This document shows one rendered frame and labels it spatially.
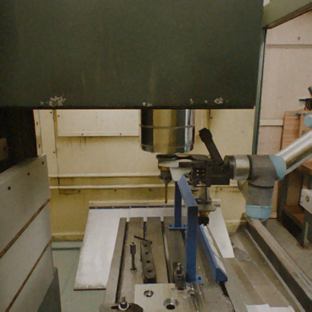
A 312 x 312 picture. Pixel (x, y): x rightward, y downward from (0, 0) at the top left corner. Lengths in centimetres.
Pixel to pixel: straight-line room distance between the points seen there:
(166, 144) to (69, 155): 125
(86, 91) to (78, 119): 117
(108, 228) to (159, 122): 124
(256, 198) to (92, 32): 62
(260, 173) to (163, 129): 31
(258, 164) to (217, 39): 36
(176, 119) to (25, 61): 37
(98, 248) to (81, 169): 51
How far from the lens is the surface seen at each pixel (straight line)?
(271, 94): 364
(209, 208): 108
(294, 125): 370
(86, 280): 170
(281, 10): 174
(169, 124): 72
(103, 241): 182
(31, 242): 104
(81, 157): 190
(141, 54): 67
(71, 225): 208
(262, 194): 88
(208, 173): 81
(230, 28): 70
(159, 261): 134
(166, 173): 81
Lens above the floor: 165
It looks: 13 degrees down
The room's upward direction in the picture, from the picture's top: straight up
